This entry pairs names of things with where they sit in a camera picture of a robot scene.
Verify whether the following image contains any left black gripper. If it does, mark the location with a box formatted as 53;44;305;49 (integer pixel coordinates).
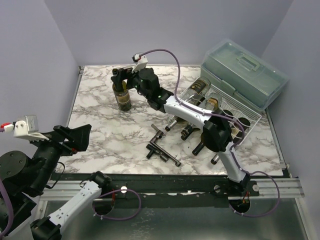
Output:
28;122;92;192

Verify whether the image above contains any green wine bottle back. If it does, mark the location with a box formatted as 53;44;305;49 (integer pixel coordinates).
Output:
112;83;132;112

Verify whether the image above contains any brown wine bottle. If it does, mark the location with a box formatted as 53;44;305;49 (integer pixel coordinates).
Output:
164;116;183;132

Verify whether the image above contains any clear glass bottle tall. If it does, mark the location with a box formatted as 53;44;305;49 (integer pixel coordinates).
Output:
180;77;211;106

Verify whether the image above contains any green wine bottle front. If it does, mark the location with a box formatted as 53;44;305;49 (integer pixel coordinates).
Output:
180;124;199;141

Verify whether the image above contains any clear bottle gold cap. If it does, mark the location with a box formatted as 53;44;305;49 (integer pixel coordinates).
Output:
199;92;222;112

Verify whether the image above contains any green wine bottle black neck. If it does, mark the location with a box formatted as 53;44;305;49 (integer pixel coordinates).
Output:
192;109;233;156

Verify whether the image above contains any green wine bottle silver neck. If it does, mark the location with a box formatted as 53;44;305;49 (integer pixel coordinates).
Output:
210;117;251;165

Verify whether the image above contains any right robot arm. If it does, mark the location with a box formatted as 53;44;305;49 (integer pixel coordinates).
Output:
111;68;250;196

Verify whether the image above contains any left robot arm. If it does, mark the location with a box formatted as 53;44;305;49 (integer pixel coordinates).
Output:
0;121;111;240

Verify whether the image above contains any dark metal faucet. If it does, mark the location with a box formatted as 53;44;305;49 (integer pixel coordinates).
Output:
146;124;182;167

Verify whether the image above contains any green plastic toolbox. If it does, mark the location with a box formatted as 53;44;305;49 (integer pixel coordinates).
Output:
200;39;290;113

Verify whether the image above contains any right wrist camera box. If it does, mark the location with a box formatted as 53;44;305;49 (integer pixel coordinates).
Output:
131;53;148;73

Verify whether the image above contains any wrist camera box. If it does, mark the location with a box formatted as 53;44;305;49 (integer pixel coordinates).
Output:
131;53;148;73
13;115;49;142

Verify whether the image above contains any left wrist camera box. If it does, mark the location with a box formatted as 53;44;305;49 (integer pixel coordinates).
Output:
13;115;49;142

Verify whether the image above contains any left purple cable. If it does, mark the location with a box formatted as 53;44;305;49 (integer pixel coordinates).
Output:
0;127;15;236

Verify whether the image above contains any purple cable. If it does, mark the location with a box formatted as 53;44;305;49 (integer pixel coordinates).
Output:
139;48;281;218
0;127;15;236

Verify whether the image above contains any white wire wine rack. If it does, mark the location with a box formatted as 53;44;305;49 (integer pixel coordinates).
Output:
178;85;262;136

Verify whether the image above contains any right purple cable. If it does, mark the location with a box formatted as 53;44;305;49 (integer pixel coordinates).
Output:
139;48;281;218

